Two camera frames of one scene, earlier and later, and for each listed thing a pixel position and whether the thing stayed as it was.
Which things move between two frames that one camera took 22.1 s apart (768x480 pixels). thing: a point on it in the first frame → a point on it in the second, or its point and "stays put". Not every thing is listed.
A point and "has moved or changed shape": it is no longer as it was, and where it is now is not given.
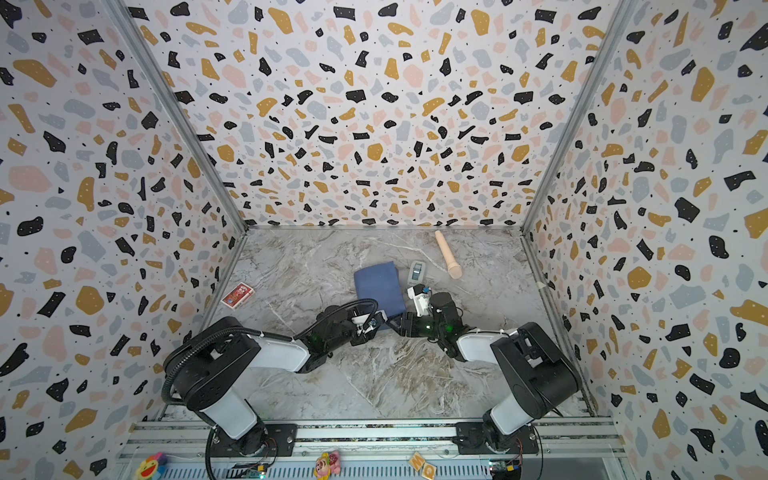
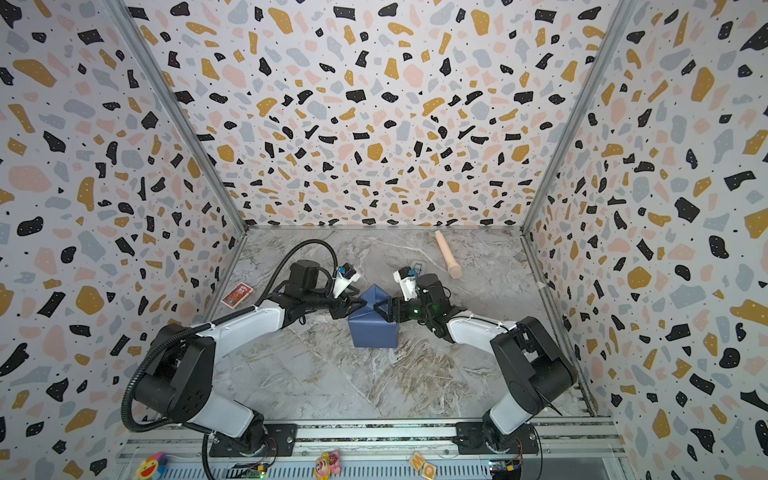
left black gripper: (350, 314) → (341, 310)
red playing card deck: (237, 295) stays put
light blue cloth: (381, 283) has moved or changed shape
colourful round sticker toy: (151, 467) stays put
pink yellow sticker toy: (328, 464) stays put
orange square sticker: (429, 470) stays put
